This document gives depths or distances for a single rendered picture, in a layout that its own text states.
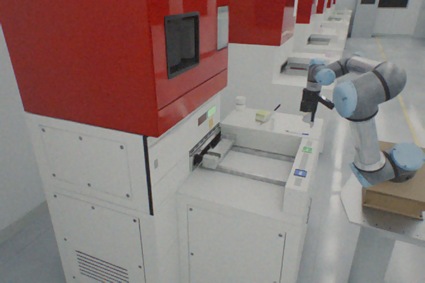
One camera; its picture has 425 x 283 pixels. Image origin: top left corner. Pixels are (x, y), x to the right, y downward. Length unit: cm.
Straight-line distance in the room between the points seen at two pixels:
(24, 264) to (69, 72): 165
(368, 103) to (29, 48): 135
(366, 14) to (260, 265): 1277
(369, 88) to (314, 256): 165
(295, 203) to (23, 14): 139
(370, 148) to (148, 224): 101
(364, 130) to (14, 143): 236
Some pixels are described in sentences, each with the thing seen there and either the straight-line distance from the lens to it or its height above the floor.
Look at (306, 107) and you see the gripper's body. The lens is 167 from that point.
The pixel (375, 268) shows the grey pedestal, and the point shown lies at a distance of 195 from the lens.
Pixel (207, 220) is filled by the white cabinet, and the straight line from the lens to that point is 165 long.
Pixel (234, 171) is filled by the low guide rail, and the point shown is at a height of 84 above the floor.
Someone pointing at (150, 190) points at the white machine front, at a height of 96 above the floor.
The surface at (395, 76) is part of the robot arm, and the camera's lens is 118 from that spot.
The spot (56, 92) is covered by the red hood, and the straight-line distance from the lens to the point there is 154.
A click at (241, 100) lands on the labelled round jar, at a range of 222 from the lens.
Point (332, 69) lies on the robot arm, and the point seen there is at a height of 144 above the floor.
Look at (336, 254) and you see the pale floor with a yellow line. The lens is 262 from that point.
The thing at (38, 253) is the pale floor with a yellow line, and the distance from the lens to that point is 276.
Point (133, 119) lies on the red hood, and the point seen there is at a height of 129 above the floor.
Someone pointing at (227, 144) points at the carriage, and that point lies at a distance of 196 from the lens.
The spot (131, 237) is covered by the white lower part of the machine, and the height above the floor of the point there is 64.
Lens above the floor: 177
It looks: 24 degrees down
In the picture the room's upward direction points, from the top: straight up
